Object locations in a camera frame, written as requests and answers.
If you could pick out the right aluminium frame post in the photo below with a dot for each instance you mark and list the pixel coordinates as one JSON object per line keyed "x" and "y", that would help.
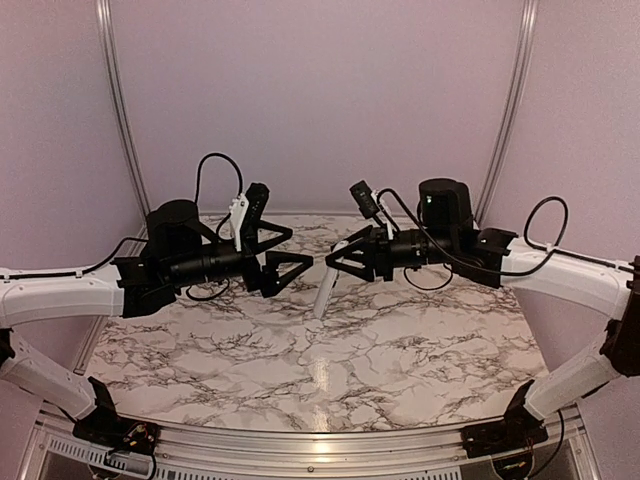
{"x": 515, "y": 92}

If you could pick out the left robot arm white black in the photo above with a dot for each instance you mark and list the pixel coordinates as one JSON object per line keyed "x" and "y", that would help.
{"x": 180, "y": 252}

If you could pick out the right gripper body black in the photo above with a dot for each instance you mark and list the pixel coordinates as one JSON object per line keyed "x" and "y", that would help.
{"x": 385, "y": 264}

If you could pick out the white remote control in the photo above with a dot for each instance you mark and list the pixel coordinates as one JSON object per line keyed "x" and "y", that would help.
{"x": 324, "y": 292}

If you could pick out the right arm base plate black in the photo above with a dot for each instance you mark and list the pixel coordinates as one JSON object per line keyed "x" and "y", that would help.
{"x": 501, "y": 436}

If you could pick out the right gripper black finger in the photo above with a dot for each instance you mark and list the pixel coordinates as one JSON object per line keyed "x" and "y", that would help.
{"x": 356, "y": 264}
{"x": 363, "y": 239}

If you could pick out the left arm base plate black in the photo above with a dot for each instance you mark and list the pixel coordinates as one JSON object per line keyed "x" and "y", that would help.
{"x": 103, "y": 425}

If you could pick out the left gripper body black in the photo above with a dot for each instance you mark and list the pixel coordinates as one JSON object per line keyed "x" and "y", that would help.
{"x": 196, "y": 269}

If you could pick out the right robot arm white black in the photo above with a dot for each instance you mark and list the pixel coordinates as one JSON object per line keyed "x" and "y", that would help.
{"x": 445, "y": 233}

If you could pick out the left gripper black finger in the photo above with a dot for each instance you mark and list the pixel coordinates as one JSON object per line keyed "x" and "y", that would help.
{"x": 279, "y": 235}
{"x": 280, "y": 269}

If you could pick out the aluminium frame post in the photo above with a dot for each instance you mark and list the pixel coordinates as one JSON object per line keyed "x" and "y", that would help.
{"x": 110, "y": 54}
{"x": 515, "y": 92}

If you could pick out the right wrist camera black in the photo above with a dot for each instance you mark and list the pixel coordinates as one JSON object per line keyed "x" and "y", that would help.
{"x": 372, "y": 207}

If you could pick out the front aluminium rail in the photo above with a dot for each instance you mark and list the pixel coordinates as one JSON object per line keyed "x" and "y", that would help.
{"x": 192, "y": 452}

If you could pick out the left aluminium frame post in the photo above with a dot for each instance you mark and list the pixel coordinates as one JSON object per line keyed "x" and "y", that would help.
{"x": 110, "y": 54}

